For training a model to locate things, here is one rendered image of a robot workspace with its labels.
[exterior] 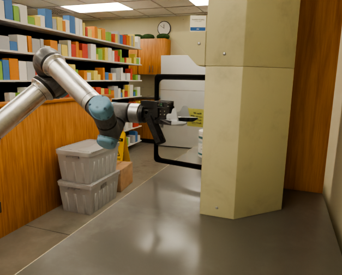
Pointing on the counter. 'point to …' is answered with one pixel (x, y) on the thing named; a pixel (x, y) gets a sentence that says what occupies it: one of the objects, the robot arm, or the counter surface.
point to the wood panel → (312, 93)
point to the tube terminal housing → (247, 105)
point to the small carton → (197, 23)
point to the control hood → (192, 45)
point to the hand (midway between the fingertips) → (192, 122)
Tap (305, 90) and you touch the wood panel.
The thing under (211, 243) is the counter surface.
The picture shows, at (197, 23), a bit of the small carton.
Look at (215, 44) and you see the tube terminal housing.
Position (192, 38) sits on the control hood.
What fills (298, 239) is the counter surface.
